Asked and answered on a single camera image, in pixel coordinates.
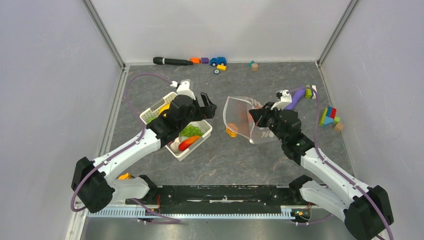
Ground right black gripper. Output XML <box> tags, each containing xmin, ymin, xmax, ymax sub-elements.
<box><xmin>249</xmin><ymin>102</ymin><xmax>287</xmax><ymax>144</ymax></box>

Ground green toy grapes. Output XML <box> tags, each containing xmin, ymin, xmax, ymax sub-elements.
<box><xmin>179</xmin><ymin>124</ymin><xmax>204</xmax><ymax>138</ymax></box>

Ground clear zip top bag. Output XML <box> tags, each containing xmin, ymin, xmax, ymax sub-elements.
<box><xmin>223</xmin><ymin>96</ymin><xmax>277</xmax><ymax>144</ymax></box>

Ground white toy garlic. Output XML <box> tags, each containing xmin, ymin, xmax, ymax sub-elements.
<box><xmin>169</xmin><ymin>141</ymin><xmax>181</xmax><ymax>155</ymax></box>

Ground orange toy pumpkin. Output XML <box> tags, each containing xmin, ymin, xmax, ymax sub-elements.
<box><xmin>247</xmin><ymin>112</ymin><xmax>256</xmax><ymax>129</ymax></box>

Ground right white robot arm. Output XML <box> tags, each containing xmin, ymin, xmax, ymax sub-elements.
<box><xmin>249</xmin><ymin>103</ymin><xmax>394</xmax><ymax>240</ymax></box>

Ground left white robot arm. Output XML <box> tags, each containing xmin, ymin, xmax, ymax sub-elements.
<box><xmin>70</xmin><ymin>92</ymin><xmax>217</xmax><ymax>213</ymax></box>

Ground purple toy eggplant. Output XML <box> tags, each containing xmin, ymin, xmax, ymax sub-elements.
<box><xmin>284</xmin><ymin>88</ymin><xmax>306</xmax><ymax>110</ymax></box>

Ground yellow toy brick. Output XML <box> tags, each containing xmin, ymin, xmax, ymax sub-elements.
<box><xmin>216</xmin><ymin>64</ymin><xmax>227</xmax><ymax>71</ymax></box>

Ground green white brick stack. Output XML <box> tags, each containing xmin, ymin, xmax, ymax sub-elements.
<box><xmin>304</xmin><ymin>85</ymin><xmax>317</xmax><ymax>99</ymax></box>

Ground yellow butterfly toy block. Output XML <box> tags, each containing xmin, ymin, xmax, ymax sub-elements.
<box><xmin>225</xmin><ymin>123</ymin><xmax>238</xmax><ymax>138</ymax></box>

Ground blue toy car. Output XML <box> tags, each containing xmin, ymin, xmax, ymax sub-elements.
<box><xmin>209</xmin><ymin>56</ymin><xmax>227</xmax><ymax>67</ymax></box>

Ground yellow toy mango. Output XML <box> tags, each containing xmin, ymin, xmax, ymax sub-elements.
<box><xmin>158</xmin><ymin>103</ymin><xmax>170</xmax><ymax>117</ymax></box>

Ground purple toy block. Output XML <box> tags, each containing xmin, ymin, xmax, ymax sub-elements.
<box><xmin>200</xmin><ymin>57</ymin><xmax>210</xmax><ymax>64</ymax></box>

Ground orange toy piece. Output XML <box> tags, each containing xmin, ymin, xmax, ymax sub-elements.
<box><xmin>190</xmin><ymin>57</ymin><xmax>202</xmax><ymax>64</ymax></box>

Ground multicolour brick stack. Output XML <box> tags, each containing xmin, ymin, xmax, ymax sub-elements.
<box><xmin>318</xmin><ymin>106</ymin><xmax>340</xmax><ymax>127</ymax></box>

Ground red orange toy chili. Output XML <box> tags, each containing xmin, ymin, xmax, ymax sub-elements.
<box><xmin>179</xmin><ymin>135</ymin><xmax>201</xmax><ymax>152</ymax></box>

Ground small wooden cube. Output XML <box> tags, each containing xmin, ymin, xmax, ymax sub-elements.
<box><xmin>333</xmin><ymin>122</ymin><xmax>345</xmax><ymax>133</ymax></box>

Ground white perforated plastic basket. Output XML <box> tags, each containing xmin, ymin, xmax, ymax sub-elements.
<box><xmin>139</xmin><ymin>92</ymin><xmax>213</xmax><ymax>161</ymax></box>

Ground teal and wood cubes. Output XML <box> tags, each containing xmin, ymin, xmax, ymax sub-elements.
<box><xmin>249</xmin><ymin>60</ymin><xmax>259</xmax><ymax>72</ymax></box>

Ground green toy pepper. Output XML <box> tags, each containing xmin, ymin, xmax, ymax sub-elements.
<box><xmin>146</xmin><ymin>117</ymin><xmax>158</xmax><ymax>124</ymax></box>

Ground black microphone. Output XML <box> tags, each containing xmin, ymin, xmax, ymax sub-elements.
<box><xmin>152</xmin><ymin>56</ymin><xmax>194</xmax><ymax>66</ymax></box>

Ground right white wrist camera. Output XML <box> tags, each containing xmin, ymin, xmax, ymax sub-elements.
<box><xmin>270</xmin><ymin>89</ymin><xmax>292</xmax><ymax>110</ymax></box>

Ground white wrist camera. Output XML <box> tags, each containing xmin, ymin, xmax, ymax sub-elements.
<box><xmin>270</xmin><ymin>89</ymin><xmax>292</xmax><ymax>110</ymax></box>
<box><xmin>170</xmin><ymin>79</ymin><xmax>196</xmax><ymax>100</ymax></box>

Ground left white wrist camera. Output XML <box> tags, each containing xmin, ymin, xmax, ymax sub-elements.
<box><xmin>170</xmin><ymin>79</ymin><xmax>196</xmax><ymax>100</ymax></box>

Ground white cable duct rail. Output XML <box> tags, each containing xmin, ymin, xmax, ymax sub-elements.
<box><xmin>87</xmin><ymin>205</ymin><xmax>295</xmax><ymax>220</ymax></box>

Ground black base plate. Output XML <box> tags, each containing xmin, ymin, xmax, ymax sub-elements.
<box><xmin>139</xmin><ymin>185</ymin><xmax>311</xmax><ymax>214</ymax></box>

